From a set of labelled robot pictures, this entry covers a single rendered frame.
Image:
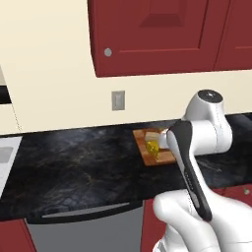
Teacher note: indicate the pale gripper body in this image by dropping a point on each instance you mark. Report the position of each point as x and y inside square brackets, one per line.
[153, 135]

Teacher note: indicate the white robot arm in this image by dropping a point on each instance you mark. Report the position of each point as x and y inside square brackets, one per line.
[206, 138]

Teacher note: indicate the wooden cutting board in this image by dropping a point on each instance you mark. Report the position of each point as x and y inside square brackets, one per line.
[141, 144]

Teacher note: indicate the round grey cupboard knob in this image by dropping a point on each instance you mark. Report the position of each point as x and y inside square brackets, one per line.
[108, 51]

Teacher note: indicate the small round drawer knob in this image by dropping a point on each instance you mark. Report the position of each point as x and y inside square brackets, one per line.
[246, 191]

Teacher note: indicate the grey dishwasher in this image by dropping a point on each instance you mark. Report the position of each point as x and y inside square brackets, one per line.
[88, 233]

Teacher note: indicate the white stove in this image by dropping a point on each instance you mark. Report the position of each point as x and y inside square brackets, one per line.
[7, 160]

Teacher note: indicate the cream hood with black band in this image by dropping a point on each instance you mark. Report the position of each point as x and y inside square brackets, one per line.
[4, 95]

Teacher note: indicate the grey wall switch plate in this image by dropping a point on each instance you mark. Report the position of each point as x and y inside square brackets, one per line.
[118, 100]

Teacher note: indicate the red wall cupboard door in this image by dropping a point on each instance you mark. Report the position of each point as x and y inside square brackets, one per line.
[238, 32]
[157, 36]

